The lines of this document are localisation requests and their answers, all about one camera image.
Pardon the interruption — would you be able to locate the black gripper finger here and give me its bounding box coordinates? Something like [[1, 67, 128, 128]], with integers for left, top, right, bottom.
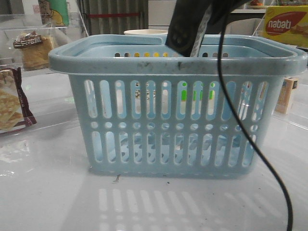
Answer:
[[166, 0, 247, 57]]

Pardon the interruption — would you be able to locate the white cabinet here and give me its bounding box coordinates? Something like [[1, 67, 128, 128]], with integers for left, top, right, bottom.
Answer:
[[148, 0, 176, 30]]

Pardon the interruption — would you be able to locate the black cable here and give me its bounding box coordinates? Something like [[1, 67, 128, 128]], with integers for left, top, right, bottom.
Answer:
[[216, 9, 293, 231]]

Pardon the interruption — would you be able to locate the light blue plastic basket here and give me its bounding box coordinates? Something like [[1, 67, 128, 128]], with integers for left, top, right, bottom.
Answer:
[[49, 35, 301, 178]]

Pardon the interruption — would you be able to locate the clear acrylic left shelf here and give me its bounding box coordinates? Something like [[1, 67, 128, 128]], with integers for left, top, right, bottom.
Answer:
[[0, 13, 88, 76]]

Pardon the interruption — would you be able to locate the green yellow cartoon poster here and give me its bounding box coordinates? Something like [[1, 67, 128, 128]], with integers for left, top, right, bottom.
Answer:
[[38, 0, 69, 27]]

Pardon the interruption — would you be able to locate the white paper cup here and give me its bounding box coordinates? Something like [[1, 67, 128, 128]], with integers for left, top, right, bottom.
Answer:
[[124, 29, 168, 36]]

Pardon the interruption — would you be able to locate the small beige tissue box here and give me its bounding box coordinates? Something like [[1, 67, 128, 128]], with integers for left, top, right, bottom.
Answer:
[[275, 77, 298, 115]]

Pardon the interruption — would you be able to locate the yellow nabati wafer box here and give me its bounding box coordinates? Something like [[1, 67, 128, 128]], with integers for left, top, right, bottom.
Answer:
[[258, 5, 308, 48]]

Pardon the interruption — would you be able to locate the packaged bread slice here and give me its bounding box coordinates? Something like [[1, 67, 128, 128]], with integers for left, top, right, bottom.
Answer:
[[13, 31, 57, 71]]

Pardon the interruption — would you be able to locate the brown cracker snack package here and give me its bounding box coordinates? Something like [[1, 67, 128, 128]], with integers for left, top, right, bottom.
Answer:
[[0, 68, 37, 134]]

